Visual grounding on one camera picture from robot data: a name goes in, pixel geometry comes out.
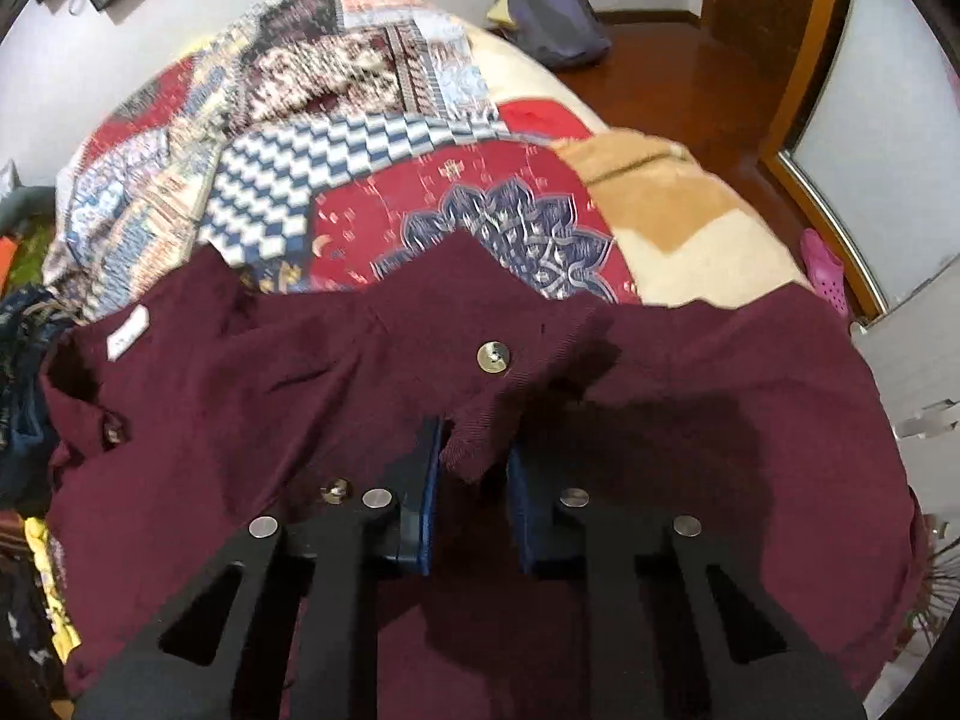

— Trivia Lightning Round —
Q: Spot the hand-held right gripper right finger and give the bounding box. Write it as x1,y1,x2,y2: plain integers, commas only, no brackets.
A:
506,439,871,720

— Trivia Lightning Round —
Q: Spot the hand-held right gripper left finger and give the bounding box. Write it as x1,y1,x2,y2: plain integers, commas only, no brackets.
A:
71,414,447,720

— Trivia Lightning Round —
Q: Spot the maroon button-up garment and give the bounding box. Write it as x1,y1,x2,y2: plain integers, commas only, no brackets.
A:
37,229,927,720

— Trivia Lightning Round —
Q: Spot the patchwork printed blanket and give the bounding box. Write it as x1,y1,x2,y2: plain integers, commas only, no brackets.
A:
41,0,646,316

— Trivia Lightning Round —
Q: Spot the cream beige blanket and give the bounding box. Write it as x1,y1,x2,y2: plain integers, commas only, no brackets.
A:
450,22,815,308

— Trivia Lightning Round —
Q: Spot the yellow printed cloth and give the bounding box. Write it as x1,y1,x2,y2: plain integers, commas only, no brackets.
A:
22,516,82,662

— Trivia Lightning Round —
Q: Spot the pink clog shoe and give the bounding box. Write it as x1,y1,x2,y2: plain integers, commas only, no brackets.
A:
799,229,852,320

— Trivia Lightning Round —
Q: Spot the white cabinet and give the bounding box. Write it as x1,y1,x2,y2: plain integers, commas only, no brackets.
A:
850,298,960,515

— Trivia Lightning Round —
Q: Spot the fan grille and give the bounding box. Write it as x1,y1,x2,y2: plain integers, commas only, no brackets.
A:
904,516,960,650

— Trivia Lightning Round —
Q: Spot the dark patterned cloth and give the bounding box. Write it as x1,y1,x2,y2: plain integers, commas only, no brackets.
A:
0,286,80,507

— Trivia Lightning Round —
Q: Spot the green patterned cloth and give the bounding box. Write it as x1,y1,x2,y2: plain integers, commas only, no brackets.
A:
6,229,55,295

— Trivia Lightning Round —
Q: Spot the grey neck pillow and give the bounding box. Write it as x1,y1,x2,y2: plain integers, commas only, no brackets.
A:
0,186,57,232

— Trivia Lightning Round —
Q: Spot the blue-grey bag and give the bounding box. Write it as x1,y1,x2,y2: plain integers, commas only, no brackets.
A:
506,0,612,68

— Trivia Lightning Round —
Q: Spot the wooden door with frosted glass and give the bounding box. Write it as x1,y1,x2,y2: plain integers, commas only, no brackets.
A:
701,0,960,325

